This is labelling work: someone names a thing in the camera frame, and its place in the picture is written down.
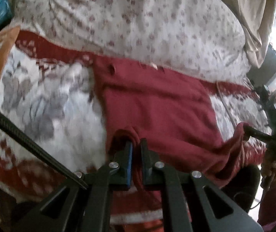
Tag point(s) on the beige curtain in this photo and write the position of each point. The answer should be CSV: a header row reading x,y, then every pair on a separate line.
x,y
256,17

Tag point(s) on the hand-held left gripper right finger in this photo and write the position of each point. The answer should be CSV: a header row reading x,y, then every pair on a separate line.
x,y
147,166

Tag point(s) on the dark red knit sweater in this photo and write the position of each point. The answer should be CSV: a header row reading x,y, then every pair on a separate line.
x,y
164,106

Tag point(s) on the white floral duvet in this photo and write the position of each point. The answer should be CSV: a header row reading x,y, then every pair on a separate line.
x,y
140,17

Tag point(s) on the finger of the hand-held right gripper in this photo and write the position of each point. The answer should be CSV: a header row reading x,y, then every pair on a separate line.
x,y
256,133

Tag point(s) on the red and white printed blanket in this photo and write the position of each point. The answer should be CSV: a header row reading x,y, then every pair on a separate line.
x,y
44,101

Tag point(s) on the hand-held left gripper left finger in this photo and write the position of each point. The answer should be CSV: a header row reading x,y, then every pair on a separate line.
x,y
128,164

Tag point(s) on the person's right forearm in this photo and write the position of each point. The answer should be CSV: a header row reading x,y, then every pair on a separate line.
x,y
273,198

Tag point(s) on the person's right hand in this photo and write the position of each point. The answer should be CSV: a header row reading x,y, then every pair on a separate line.
x,y
272,170

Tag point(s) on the dark furniture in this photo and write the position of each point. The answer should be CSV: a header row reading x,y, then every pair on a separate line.
x,y
273,60

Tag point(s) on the black rounded object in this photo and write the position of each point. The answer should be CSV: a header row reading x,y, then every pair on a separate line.
x,y
246,183

